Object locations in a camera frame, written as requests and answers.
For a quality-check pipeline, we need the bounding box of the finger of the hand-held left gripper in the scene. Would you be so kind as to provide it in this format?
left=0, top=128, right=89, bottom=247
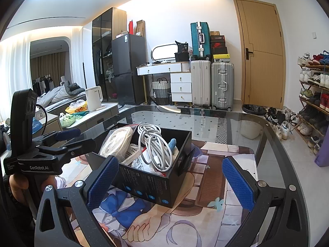
left=32, top=128, right=81, bottom=146
left=38, top=138, right=97, bottom=159

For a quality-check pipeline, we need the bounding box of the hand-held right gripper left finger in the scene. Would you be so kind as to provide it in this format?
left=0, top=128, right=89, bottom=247
left=33, top=156, right=120, bottom=247

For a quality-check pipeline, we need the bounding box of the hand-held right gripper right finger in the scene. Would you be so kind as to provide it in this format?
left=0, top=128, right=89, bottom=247
left=222, top=156, right=310, bottom=247

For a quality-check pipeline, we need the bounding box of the large white printed packet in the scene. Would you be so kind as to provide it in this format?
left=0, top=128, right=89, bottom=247
left=131, top=157, right=155, bottom=173

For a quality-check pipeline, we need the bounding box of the black cardboard box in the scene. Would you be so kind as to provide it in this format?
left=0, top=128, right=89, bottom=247
left=87, top=123, right=196, bottom=208

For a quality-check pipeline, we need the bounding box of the white charging cable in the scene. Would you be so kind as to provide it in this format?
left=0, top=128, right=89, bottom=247
left=138, top=123, right=173, bottom=172

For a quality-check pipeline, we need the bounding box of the white and blue plush toy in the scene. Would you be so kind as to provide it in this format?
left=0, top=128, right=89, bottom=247
left=168, top=138, right=181, bottom=158

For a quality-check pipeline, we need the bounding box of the person's left hand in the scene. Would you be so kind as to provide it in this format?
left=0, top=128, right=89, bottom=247
left=9, top=174, right=56, bottom=202

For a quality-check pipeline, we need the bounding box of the green plastic bag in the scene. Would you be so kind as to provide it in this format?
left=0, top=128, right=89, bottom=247
left=60, top=113, right=78, bottom=128

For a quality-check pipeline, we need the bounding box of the white side table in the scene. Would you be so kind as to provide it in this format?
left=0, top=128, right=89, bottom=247
left=32, top=113, right=64, bottom=136

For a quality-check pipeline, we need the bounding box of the yellow snack bag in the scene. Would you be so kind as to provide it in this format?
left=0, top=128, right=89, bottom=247
left=65, top=101, right=88, bottom=114

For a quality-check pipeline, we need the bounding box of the printed table mat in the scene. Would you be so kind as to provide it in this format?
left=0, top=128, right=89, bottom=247
left=55, top=139, right=283, bottom=247

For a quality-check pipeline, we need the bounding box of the white low cabinet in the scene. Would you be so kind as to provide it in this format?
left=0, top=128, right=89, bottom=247
left=60, top=103, right=119, bottom=134

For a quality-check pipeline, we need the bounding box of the bed with grey duvet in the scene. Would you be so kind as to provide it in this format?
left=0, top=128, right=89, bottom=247
left=36, top=81, right=87, bottom=108

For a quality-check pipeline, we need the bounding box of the white electric kettle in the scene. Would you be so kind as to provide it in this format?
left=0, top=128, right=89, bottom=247
left=85, top=86, right=105, bottom=111

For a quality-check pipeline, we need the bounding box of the hanging clothes rack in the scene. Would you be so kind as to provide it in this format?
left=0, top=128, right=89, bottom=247
left=32, top=75, right=56, bottom=96

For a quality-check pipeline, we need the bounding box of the white sheer curtain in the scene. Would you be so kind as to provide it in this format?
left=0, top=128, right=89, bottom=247
left=71, top=27, right=94, bottom=96
left=0, top=35, right=33, bottom=122

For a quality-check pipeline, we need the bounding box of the black trash bin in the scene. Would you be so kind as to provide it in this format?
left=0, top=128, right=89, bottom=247
left=242, top=104, right=268, bottom=116

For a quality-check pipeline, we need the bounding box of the dark glass cabinet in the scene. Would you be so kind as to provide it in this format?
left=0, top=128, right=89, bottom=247
left=92, top=7, right=127, bottom=102

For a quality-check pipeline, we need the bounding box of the purple cloth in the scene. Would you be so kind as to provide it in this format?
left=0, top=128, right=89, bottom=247
left=315, top=144, right=329, bottom=168

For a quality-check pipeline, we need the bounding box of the black refrigerator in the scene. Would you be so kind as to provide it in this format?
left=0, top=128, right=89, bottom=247
left=111, top=34, right=147, bottom=105

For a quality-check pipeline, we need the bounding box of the woven basket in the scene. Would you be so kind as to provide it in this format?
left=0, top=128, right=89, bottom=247
left=151, top=78, right=171, bottom=105

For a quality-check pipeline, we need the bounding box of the silver suitcase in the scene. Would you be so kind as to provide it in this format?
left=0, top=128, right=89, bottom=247
left=211, top=62, right=235, bottom=112

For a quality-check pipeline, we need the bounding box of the white suitcase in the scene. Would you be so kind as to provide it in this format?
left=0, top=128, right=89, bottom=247
left=190, top=60, right=212, bottom=108

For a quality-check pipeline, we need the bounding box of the white vanity desk with drawers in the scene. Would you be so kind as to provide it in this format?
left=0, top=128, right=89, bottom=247
left=136, top=62, right=193, bottom=106

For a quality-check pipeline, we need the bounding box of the wooden shoe rack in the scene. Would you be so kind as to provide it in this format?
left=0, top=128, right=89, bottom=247
left=298, top=51, right=329, bottom=155

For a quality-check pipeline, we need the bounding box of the wooden door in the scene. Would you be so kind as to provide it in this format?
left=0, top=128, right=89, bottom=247
left=233, top=0, right=286, bottom=111

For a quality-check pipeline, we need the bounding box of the oval mirror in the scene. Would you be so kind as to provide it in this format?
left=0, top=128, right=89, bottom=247
left=150, top=44, right=180, bottom=64

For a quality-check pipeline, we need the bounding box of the black bag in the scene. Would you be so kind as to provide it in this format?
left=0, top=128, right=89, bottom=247
left=174, top=41, right=192, bottom=62

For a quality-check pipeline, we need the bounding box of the teal suitcase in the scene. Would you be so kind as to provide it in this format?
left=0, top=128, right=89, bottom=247
left=190, top=22, right=212, bottom=62

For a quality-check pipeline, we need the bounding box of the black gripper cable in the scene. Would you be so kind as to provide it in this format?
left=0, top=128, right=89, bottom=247
left=36, top=104, right=47, bottom=134

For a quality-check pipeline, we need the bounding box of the clear bag of white cables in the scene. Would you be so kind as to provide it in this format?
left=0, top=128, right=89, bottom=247
left=99, top=127, right=134, bottom=160

